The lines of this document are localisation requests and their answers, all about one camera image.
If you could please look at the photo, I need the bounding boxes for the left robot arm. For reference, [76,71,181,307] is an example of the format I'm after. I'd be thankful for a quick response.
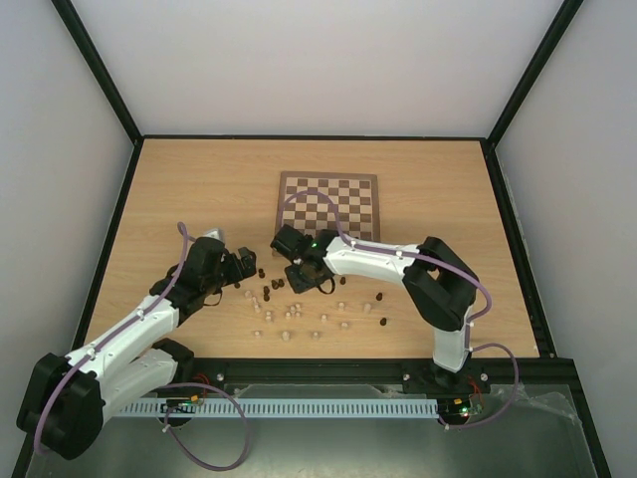
[16,236,257,460]

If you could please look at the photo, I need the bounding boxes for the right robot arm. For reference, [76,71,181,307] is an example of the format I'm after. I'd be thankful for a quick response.
[271,225,481,390]

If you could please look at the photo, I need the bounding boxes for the wooden chess board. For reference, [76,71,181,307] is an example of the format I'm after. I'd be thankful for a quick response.
[275,171,380,242]

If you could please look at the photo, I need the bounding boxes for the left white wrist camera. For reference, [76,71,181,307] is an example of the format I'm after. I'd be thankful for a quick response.
[203,228,226,244]

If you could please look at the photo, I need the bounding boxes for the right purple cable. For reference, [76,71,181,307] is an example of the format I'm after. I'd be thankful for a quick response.
[276,189,524,431]

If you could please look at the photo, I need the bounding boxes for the purple cable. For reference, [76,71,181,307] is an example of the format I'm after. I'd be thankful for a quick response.
[276,189,524,431]
[33,221,249,471]

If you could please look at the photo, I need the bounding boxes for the light blue slotted cable duct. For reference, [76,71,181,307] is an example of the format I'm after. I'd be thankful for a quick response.
[114,396,439,420]

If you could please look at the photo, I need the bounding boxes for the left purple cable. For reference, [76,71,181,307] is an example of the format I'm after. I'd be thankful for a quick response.
[33,221,249,471]

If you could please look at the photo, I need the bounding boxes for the black aluminium frame rail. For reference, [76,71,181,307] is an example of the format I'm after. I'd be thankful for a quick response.
[168,358,579,396]

